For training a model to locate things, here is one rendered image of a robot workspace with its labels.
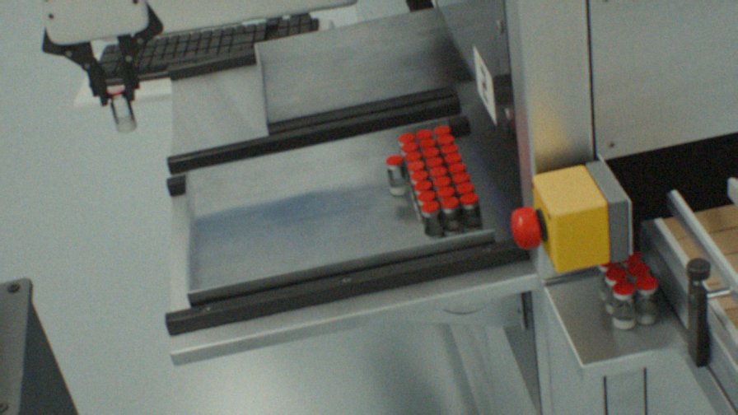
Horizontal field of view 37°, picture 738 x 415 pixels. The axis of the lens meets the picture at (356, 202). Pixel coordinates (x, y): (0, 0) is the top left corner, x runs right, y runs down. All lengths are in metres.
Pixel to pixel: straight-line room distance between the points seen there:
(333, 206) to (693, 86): 0.47
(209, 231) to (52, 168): 2.17
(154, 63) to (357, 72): 0.44
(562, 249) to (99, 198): 2.35
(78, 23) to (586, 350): 0.59
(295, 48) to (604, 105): 0.74
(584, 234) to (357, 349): 1.48
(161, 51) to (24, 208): 1.44
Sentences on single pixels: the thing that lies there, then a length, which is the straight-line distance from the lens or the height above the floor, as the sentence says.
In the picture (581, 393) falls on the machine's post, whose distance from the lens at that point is 1.31.
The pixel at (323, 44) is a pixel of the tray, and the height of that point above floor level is 0.89.
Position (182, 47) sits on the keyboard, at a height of 0.83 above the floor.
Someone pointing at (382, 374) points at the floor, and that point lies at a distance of 2.41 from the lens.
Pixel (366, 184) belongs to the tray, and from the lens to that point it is 1.38.
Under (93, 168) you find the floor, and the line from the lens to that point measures 3.43.
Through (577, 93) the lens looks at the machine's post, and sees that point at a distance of 1.08.
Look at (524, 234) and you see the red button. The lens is 1.05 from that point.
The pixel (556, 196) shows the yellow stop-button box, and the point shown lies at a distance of 1.05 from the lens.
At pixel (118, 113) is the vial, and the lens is 1.18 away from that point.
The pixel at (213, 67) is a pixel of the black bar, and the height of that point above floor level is 0.89.
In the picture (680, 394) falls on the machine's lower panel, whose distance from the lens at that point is 1.36.
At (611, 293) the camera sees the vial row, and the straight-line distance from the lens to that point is 1.12.
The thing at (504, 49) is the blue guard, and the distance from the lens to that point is 1.12.
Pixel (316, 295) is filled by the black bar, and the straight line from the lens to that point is 1.19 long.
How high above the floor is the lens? 1.62
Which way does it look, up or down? 33 degrees down
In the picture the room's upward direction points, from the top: 11 degrees counter-clockwise
